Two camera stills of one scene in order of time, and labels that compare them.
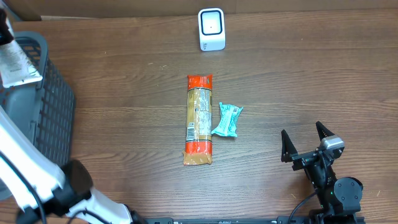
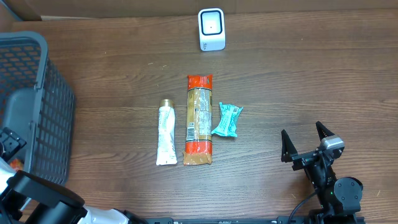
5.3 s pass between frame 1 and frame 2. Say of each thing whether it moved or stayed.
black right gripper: stayed
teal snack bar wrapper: stayed
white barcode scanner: stayed
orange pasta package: stayed
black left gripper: moved
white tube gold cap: moved
